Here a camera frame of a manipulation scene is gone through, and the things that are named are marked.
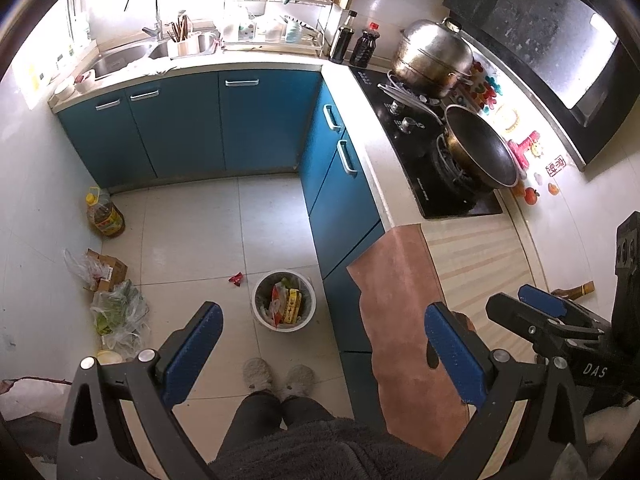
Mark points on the beige striped counter mat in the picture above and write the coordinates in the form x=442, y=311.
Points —
x=480, y=260

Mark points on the plastic bag of vegetables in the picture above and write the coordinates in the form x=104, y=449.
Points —
x=117, y=310

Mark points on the red character wall sticker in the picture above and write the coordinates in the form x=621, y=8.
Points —
x=555, y=165

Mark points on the pink wall sticker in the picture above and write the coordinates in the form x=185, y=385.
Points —
x=525, y=147

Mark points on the red-capped dark sauce bottle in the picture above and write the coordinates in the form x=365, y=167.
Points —
x=364, y=47

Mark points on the white bowl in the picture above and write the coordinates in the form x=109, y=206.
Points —
x=65, y=89
x=85, y=77

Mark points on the white dish cloth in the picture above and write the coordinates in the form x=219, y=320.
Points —
x=162, y=66

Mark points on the white woven sack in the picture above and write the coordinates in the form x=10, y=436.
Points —
x=35, y=395

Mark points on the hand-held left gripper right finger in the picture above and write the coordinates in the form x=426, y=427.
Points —
x=455, y=355

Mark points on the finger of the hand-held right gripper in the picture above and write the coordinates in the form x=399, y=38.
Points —
x=542, y=300
x=505, y=307

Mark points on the black wok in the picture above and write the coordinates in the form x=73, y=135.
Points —
x=480, y=147

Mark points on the black gas stove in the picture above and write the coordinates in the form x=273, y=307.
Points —
x=425, y=180

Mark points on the clear plastic bag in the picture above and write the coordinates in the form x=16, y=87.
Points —
x=75, y=265

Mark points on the brown glass bottle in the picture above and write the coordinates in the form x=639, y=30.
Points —
x=580, y=290

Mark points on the blue stove-side cabinet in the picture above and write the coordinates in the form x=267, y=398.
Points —
x=330, y=195

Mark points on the person's left leg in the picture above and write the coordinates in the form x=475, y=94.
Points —
x=255, y=415

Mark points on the person's slipper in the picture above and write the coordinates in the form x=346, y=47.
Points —
x=257, y=375
x=298, y=379

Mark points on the cooking oil bottle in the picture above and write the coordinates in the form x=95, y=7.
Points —
x=106, y=217

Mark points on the red snack wrapper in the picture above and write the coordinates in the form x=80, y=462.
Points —
x=235, y=279

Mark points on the stainless steel sink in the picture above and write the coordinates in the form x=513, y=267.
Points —
x=120, y=60

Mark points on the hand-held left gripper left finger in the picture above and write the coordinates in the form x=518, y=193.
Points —
x=192, y=350

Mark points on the large persimmon wall sticker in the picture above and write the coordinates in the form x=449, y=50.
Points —
x=531, y=193

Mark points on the black range hood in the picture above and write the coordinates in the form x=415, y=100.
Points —
x=540, y=35

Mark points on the chrome faucet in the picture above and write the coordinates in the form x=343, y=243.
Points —
x=157, y=20

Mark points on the stainless steamer pot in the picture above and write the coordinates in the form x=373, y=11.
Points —
x=430, y=60

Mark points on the person's right slipper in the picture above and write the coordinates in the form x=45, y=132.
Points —
x=298, y=379

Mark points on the small persimmon wall sticker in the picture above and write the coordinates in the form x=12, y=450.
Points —
x=553, y=188

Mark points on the metal dish rack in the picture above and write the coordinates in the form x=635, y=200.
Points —
x=272, y=35

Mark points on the utensil holder with chopsticks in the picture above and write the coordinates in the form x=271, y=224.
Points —
x=180, y=47

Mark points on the yellow-lidded container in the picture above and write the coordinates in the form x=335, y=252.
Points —
x=109, y=357

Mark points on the blue sink cabinet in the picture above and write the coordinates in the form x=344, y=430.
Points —
x=185, y=125

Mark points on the tall dark sauce bottle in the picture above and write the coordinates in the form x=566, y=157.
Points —
x=342, y=40

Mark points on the white trash bin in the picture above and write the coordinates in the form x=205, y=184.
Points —
x=260, y=316

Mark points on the person's left slipper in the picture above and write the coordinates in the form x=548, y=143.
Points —
x=257, y=375

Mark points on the cardboard box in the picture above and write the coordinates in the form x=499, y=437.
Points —
x=112, y=272

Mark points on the person's right forearm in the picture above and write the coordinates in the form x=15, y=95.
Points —
x=612, y=435

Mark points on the person's dark fleece top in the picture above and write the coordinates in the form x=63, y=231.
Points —
x=325, y=452

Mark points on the group of colourful wall stickers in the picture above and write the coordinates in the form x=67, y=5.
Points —
x=487, y=87

